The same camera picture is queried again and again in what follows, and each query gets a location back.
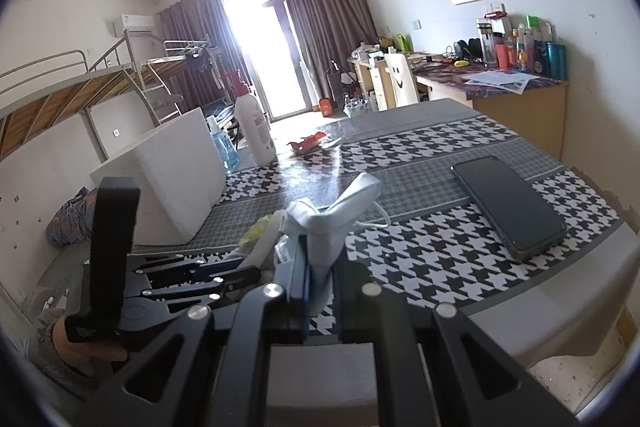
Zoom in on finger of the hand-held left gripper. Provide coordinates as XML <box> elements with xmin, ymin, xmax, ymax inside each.
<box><xmin>141</xmin><ymin>268</ymin><xmax>263</xmax><ymax>309</ymax></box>
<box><xmin>144</xmin><ymin>253</ymin><xmax>257</xmax><ymax>289</ymax></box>

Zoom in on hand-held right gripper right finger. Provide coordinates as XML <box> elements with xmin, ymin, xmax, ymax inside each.
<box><xmin>332</xmin><ymin>254</ymin><xmax>583</xmax><ymax>427</ymax></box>

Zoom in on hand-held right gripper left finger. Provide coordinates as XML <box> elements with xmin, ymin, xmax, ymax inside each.
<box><xmin>97</xmin><ymin>234</ymin><xmax>313</xmax><ymax>427</ymax></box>

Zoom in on blue face mask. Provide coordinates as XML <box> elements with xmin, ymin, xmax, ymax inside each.
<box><xmin>287</xmin><ymin>172</ymin><xmax>391</xmax><ymax>315</ymax></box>

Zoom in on white foam box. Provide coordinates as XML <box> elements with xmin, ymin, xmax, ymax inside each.
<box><xmin>90</xmin><ymin>108</ymin><xmax>227</xmax><ymax>247</ymax></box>

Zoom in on person's left forearm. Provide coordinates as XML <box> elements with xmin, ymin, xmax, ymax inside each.
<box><xmin>22</xmin><ymin>302</ymin><xmax>106</xmax><ymax>400</ymax></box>

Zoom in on person's left hand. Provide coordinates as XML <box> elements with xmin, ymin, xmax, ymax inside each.
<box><xmin>52</xmin><ymin>318</ymin><xmax>127</xmax><ymax>379</ymax></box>

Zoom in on patterned blue quilt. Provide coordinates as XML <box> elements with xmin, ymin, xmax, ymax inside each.
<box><xmin>47</xmin><ymin>187</ymin><xmax>101</xmax><ymax>248</ymax></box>

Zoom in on blue liquid bottle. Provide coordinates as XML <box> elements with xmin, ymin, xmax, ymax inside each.
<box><xmin>207</xmin><ymin>116</ymin><xmax>241</xmax><ymax>171</ymax></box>

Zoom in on white lotion pump bottle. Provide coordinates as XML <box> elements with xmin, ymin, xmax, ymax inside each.
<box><xmin>227</xmin><ymin>70</ymin><xmax>277</xmax><ymax>166</ymax></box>

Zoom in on red snack wrapper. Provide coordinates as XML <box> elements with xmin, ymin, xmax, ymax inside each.
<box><xmin>287</xmin><ymin>132</ymin><xmax>341</xmax><ymax>156</ymax></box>

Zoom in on large metal bunk bed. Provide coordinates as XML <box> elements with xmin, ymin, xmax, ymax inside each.
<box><xmin>0</xmin><ymin>29</ymin><xmax>186</xmax><ymax>168</ymax></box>

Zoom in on black smartphone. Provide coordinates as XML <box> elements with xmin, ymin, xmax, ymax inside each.
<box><xmin>451</xmin><ymin>155</ymin><xmax>568</xmax><ymax>263</ymax></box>

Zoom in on pale plastic bucket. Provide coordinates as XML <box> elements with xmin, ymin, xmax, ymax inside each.
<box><xmin>344</xmin><ymin>97</ymin><xmax>373</xmax><ymax>116</ymax></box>

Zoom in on hanging dark clothes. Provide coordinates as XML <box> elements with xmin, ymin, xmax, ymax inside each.
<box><xmin>185</xmin><ymin>47</ymin><xmax>221</xmax><ymax>92</ymax></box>

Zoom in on small metal bunk bed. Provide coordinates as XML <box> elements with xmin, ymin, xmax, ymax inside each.
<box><xmin>162</xmin><ymin>39</ymin><xmax>236</xmax><ymax>132</ymax></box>

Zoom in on plain wooden desk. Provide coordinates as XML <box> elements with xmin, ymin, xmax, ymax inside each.
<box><xmin>347</xmin><ymin>52</ymin><xmax>391</xmax><ymax>112</ymax></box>

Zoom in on white air conditioner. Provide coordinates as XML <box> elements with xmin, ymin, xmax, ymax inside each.
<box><xmin>112</xmin><ymin>13</ymin><xmax>156</xmax><ymax>38</ymax></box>

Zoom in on glass balcony door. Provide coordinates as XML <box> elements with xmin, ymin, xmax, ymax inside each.
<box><xmin>217</xmin><ymin>0</ymin><xmax>321</xmax><ymax>122</ymax></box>

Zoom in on wooden chair with smiley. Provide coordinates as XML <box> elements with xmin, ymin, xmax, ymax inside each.
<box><xmin>384</xmin><ymin>52</ymin><xmax>421</xmax><ymax>110</ymax></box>

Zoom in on narrow brown curtain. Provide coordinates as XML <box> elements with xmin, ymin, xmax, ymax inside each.
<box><xmin>159</xmin><ymin>0</ymin><xmax>236</xmax><ymax>108</ymax></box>

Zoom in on wooden desk with patterned top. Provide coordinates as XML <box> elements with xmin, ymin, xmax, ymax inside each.
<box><xmin>415</xmin><ymin>57</ymin><xmax>568</xmax><ymax>162</ymax></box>

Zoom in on printed papers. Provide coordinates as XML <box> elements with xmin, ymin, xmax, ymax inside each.
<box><xmin>462</xmin><ymin>71</ymin><xmax>541</xmax><ymax>95</ymax></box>

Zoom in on black headphones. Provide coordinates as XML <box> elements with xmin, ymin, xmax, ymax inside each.
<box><xmin>452</xmin><ymin>39</ymin><xmax>483</xmax><ymax>62</ymax></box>

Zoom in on wide brown curtain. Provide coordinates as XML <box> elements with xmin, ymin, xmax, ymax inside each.
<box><xmin>274</xmin><ymin>0</ymin><xmax>378</xmax><ymax>85</ymax></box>

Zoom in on cluster of toiletry bottles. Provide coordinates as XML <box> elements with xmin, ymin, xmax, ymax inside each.
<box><xmin>475</xmin><ymin>14</ymin><xmax>568</xmax><ymax>80</ymax></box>

